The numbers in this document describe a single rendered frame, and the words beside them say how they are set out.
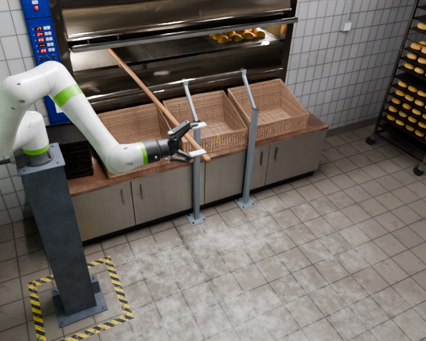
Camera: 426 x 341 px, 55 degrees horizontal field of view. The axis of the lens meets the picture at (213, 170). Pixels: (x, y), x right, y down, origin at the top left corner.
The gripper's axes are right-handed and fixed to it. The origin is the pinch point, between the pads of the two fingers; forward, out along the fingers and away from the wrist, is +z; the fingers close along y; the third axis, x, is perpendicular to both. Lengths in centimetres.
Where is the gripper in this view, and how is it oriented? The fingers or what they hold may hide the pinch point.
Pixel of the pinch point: (203, 138)
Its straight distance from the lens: 172.4
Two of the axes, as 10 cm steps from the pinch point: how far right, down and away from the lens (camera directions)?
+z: 8.9, -2.5, 3.7
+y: -0.3, 7.9, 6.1
